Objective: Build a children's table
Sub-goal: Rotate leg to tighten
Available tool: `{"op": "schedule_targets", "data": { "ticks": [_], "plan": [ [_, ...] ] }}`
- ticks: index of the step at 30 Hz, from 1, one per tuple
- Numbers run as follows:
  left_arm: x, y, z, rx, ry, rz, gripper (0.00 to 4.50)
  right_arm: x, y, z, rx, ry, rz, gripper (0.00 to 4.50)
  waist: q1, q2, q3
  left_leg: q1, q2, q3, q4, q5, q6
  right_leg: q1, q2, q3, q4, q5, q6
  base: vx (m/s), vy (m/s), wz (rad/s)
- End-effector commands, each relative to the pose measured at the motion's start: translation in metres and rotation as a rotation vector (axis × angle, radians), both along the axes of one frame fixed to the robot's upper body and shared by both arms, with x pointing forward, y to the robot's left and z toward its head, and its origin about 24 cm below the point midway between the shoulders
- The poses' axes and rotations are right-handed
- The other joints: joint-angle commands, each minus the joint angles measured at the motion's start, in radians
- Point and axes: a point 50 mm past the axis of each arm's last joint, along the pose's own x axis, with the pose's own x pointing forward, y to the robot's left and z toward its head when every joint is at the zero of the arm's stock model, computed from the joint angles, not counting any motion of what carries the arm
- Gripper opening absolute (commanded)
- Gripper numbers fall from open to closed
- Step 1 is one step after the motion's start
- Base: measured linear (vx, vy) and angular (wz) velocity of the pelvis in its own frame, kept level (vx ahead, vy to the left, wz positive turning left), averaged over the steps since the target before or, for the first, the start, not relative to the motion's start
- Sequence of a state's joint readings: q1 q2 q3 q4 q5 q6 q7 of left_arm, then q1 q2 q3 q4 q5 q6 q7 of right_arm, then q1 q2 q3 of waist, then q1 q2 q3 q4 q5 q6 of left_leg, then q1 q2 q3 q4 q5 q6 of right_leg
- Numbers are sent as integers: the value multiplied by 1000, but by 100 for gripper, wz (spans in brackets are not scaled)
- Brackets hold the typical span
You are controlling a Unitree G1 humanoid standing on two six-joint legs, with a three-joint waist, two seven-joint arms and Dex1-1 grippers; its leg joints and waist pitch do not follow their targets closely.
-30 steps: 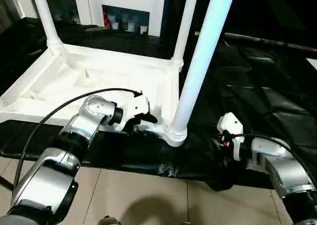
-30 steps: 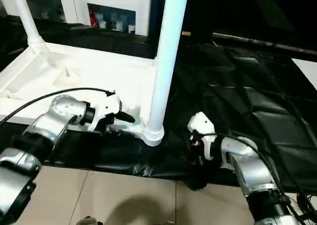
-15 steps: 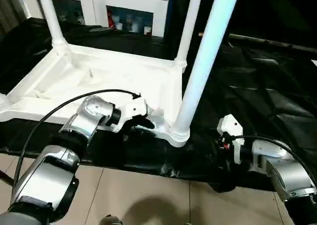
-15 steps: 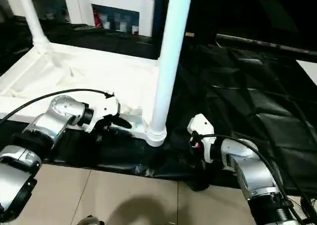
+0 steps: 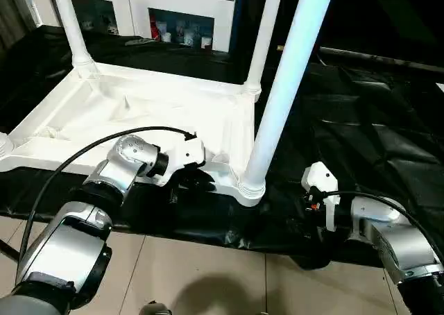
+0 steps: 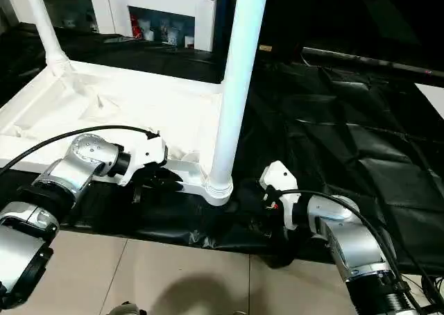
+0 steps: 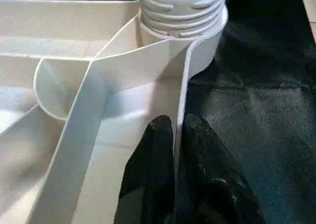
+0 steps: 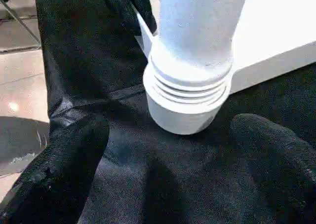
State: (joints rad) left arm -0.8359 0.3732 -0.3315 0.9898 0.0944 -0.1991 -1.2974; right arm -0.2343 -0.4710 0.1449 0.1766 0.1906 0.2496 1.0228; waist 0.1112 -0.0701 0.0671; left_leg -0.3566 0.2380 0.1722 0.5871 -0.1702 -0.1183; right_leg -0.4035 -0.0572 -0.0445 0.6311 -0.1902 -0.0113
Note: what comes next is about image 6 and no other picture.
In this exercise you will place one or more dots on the white plastic table top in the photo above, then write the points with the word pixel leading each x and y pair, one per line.
pixel 104 100

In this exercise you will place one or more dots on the white plastic table leg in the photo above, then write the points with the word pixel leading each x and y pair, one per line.
pixel 45 23
pixel 239 65

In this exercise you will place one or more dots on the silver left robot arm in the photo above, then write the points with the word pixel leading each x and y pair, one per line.
pixel 83 159

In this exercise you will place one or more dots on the black work mat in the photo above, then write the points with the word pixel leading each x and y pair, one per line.
pixel 347 134

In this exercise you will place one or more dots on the red bottle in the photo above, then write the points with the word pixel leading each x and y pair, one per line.
pixel 135 25

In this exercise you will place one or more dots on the small yellow tag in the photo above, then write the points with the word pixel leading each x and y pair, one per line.
pixel 265 48

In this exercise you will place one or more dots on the dark metal rod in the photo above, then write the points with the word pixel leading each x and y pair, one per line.
pixel 374 60

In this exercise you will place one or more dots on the white flat board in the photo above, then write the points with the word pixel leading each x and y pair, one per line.
pixel 433 100

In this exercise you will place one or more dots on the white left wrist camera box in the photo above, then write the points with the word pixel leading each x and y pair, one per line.
pixel 147 152

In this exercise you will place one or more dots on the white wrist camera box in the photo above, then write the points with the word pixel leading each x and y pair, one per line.
pixel 279 180
pixel 147 152

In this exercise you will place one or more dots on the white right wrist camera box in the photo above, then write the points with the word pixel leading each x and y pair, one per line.
pixel 279 180

